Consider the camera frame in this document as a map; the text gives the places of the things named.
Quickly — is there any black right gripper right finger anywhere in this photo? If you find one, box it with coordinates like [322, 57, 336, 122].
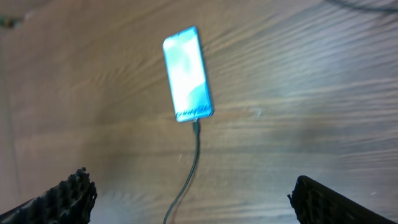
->
[288, 175, 396, 224]

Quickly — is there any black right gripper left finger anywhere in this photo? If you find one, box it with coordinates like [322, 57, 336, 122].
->
[1, 167, 98, 224]

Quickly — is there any black USB charging cable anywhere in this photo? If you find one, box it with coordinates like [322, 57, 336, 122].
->
[162, 119, 201, 224]

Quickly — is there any Galaxy smartphone blue screen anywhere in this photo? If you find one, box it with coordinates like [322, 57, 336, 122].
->
[162, 26, 214, 123]

